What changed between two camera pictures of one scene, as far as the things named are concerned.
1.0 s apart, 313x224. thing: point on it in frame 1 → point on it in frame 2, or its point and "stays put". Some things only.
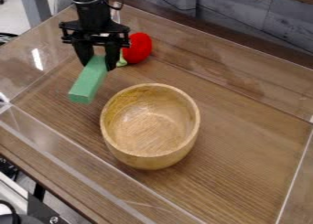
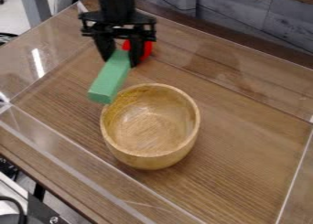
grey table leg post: (36, 5) stays put
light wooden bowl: (149, 122) stays put
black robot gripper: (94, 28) → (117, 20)
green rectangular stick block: (91, 73) → (110, 78)
